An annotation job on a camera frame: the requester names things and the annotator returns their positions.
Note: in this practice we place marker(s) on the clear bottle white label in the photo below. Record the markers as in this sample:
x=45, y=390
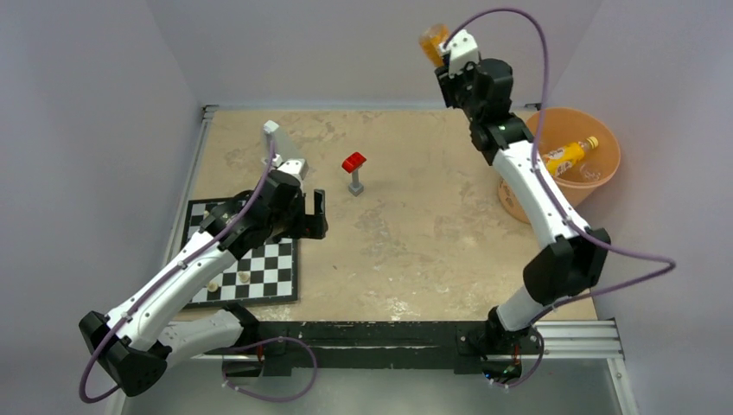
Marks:
x=590, y=172

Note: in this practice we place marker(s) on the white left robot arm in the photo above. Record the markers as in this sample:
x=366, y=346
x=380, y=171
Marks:
x=134, y=342

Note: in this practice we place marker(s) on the black white chessboard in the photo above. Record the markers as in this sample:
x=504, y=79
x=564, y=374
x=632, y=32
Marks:
x=273, y=270

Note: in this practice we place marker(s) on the red grey toy stand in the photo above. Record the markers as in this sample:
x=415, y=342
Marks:
x=352, y=165

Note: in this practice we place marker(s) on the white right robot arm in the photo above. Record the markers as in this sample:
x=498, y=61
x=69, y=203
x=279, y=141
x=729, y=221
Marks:
x=567, y=264

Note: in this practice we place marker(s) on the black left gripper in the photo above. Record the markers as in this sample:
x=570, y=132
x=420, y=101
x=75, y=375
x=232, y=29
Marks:
x=309, y=226

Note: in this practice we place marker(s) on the orange bottle blue label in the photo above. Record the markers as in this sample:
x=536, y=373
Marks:
x=431, y=41

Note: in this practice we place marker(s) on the orange plastic bin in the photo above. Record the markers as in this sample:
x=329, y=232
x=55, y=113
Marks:
x=566, y=125

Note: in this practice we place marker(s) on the yellow juice bottle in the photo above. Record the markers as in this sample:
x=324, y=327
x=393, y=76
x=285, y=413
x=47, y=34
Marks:
x=561, y=160

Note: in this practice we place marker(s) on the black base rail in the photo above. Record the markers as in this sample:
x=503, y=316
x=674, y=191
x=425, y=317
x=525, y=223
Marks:
x=462, y=347

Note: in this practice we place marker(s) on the white metronome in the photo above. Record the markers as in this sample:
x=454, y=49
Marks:
x=278, y=146

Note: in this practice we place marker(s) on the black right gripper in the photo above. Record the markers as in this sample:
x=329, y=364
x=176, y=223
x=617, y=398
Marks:
x=450, y=81

